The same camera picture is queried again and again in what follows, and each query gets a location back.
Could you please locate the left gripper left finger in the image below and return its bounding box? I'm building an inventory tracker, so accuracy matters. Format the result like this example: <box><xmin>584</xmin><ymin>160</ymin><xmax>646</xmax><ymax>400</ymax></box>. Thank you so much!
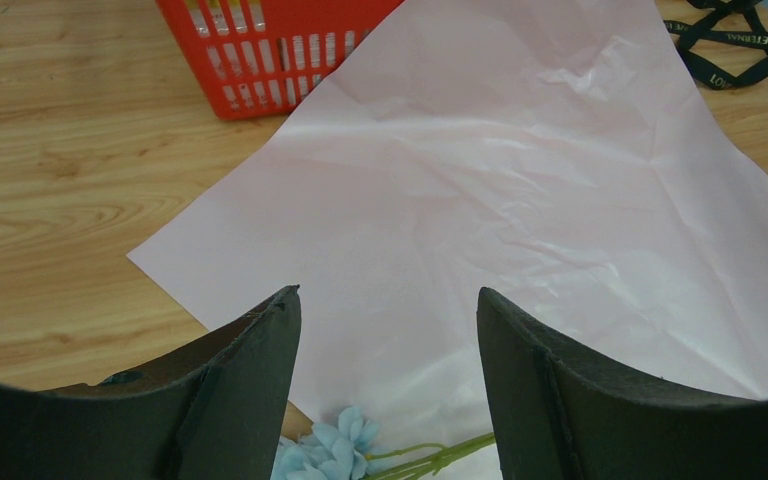
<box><xmin>0</xmin><ymin>286</ymin><xmax>301</xmax><ymax>479</ymax></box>

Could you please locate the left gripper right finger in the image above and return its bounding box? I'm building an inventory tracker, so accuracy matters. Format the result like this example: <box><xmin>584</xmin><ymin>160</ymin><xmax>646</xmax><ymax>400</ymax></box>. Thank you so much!
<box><xmin>477</xmin><ymin>287</ymin><xmax>768</xmax><ymax>479</ymax></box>

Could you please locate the blue flower stem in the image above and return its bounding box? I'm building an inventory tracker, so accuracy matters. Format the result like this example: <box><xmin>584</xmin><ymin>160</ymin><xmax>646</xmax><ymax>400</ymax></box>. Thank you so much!
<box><xmin>270</xmin><ymin>406</ymin><xmax>496</xmax><ymax>480</ymax></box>

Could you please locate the purple pink wrapping paper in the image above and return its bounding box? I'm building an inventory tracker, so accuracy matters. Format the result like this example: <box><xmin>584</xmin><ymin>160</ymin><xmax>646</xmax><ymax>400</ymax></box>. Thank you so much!
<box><xmin>130</xmin><ymin>1</ymin><xmax>768</xmax><ymax>451</ymax></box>

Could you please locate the black printed ribbon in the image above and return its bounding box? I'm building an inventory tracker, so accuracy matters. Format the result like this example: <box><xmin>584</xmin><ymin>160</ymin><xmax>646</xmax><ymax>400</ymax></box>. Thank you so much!
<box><xmin>663</xmin><ymin>0</ymin><xmax>768</xmax><ymax>91</ymax></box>

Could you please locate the red plastic shopping basket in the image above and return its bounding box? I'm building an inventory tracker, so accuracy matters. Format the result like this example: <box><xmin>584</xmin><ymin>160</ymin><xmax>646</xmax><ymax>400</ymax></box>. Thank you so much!
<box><xmin>157</xmin><ymin>0</ymin><xmax>400</xmax><ymax>120</ymax></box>

